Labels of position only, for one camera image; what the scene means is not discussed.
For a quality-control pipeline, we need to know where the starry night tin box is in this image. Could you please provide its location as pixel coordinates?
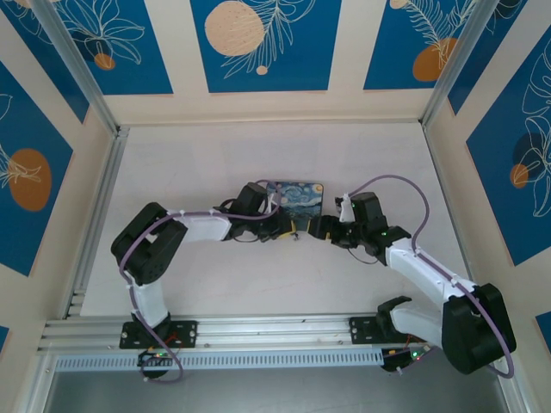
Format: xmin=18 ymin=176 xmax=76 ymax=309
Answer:
xmin=266 ymin=180 xmax=326 ymax=232

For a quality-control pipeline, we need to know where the small green circuit board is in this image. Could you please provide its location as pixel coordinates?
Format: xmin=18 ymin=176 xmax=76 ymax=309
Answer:
xmin=381 ymin=347 xmax=432 ymax=372
xmin=138 ymin=349 xmax=178 ymax=367

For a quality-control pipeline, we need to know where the grey metal sheet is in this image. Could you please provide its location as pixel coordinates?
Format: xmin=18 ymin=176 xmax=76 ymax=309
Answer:
xmin=41 ymin=367 xmax=510 ymax=413

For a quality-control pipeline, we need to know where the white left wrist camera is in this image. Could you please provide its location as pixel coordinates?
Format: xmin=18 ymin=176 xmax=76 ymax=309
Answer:
xmin=263 ymin=190 xmax=282 ymax=217

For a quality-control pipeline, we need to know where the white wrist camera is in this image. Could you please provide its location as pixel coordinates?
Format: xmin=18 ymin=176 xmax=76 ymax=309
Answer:
xmin=263 ymin=190 xmax=282 ymax=217
xmin=334 ymin=194 xmax=355 ymax=224

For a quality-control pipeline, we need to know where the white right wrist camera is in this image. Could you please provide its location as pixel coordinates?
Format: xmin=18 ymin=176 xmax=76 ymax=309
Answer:
xmin=334 ymin=194 xmax=355 ymax=224

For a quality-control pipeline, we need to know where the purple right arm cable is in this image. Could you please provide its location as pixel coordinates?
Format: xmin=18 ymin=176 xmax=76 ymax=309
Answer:
xmin=344 ymin=173 xmax=517 ymax=380

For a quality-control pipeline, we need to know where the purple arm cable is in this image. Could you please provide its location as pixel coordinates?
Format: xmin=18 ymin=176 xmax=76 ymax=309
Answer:
xmin=344 ymin=173 xmax=517 ymax=380
xmin=117 ymin=179 xmax=286 ymax=384

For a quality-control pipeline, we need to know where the aluminium side rail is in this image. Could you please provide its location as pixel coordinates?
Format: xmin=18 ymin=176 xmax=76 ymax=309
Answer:
xmin=63 ymin=126 xmax=131 ymax=320
xmin=420 ymin=121 xmax=484 ymax=311

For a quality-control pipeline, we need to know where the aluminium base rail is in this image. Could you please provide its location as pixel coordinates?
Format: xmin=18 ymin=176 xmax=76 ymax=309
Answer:
xmin=36 ymin=310 xmax=512 ymax=354

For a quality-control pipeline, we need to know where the grey slotted cable duct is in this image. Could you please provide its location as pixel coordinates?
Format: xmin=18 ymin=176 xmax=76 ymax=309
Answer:
xmin=54 ymin=348 xmax=387 ymax=373

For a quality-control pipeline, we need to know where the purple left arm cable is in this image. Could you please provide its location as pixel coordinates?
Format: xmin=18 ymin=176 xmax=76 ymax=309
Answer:
xmin=117 ymin=179 xmax=286 ymax=384

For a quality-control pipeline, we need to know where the blue floral wall poster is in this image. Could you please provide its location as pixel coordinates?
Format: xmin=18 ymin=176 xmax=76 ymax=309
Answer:
xmin=0 ymin=0 xmax=90 ymax=126
xmin=465 ymin=41 xmax=551 ymax=268
xmin=447 ymin=0 xmax=551 ymax=116
xmin=41 ymin=0 xmax=175 ymax=96
xmin=0 ymin=59 xmax=75 ymax=278
xmin=362 ymin=0 xmax=480 ymax=92
xmin=189 ymin=0 xmax=344 ymax=94

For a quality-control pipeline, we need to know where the aluminium frame post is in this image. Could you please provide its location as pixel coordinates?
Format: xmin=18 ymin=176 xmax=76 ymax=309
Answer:
xmin=423 ymin=0 xmax=495 ymax=126
xmin=31 ymin=0 xmax=121 ymax=135

